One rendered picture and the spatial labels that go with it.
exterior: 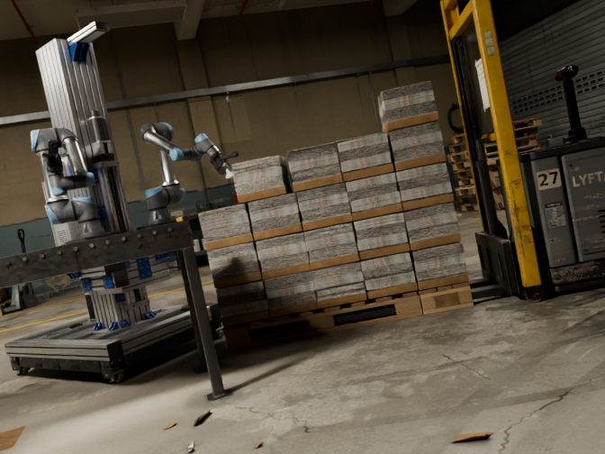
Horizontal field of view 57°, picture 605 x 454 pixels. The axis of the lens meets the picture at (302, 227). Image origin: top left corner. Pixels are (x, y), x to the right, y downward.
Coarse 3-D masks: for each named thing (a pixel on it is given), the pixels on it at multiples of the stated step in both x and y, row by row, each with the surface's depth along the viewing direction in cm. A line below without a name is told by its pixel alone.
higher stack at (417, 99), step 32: (384, 96) 312; (416, 96) 312; (416, 128) 312; (416, 192) 314; (448, 192) 313; (416, 224) 315; (448, 224) 314; (416, 256) 316; (448, 256) 316; (448, 288) 316
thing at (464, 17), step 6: (468, 6) 302; (462, 12) 317; (468, 12) 304; (462, 18) 320; (468, 18) 312; (456, 24) 334; (462, 24) 324; (450, 30) 352; (456, 30) 337; (462, 30) 337; (450, 36) 355; (456, 36) 350
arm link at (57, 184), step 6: (54, 174) 288; (60, 174) 290; (54, 180) 288; (60, 180) 289; (66, 180) 290; (72, 180) 292; (54, 186) 288; (60, 186) 289; (66, 186) 291; (72, 186) 292; (54, 192) 289; (60, 192) 289; (66, 192) 292
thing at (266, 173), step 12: (276, 156) 318; (240, 168) 320; (252, 168) 321; (264, 168) 319; (276, 168) 319; (240, 180) 321; (252, 180) 320; (264, 180) 320; (276, 180) 319; (240, 192) 322; (252, 192) 321
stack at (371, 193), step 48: (336, 192) 318; (384, 192) 316; (288, 240) 322; (336, 240) 319; (384, 240) 317; (240, 288) 326; (288, 288) 324; (336, 288) 322; (240, 336) 327; (288, 336) 325
